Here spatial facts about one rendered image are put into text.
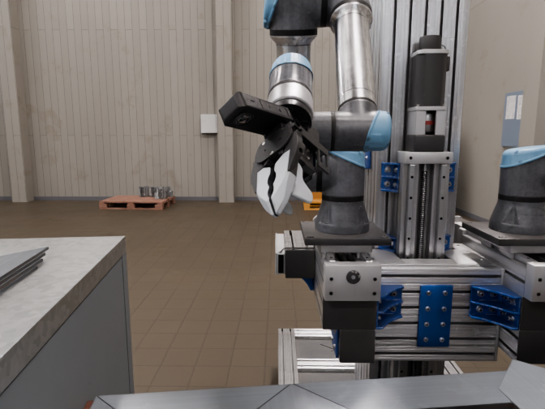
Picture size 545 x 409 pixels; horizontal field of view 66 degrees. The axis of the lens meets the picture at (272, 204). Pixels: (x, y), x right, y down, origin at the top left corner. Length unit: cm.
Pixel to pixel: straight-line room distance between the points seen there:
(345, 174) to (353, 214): 11
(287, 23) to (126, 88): 805
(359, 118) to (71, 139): 879
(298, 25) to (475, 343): 96
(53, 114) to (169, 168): 250
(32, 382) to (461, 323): 104
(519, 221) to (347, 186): 47
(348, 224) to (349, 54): 44
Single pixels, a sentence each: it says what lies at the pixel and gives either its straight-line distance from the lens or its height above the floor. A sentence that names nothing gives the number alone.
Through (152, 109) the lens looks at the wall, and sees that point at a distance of 883.
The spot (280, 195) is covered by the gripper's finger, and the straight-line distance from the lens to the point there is 52.
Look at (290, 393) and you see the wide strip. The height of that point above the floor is 86.
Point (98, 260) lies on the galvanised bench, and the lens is 93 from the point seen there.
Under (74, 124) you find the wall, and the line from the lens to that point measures 939.
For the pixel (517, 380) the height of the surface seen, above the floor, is 86.
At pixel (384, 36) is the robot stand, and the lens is 136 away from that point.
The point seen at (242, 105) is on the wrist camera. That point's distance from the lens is 55.
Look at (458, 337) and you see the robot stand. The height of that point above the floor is 74.
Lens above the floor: 130
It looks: 9 degrees down
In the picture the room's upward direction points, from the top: straight up
